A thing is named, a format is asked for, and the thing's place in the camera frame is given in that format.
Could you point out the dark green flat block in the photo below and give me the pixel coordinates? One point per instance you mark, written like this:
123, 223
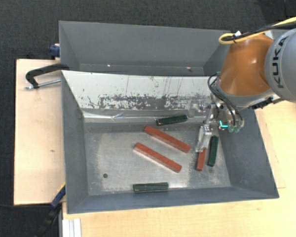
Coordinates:
213, 152
172, 120
150, 187

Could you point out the grey metal bin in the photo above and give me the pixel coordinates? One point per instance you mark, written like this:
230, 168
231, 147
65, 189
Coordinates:
128, 46

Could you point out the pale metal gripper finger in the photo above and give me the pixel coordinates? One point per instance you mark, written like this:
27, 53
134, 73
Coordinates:
207, 138
200, 142

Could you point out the red-brown flat block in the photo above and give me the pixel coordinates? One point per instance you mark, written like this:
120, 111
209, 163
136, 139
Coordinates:
159, 157
200, 162
167, 139

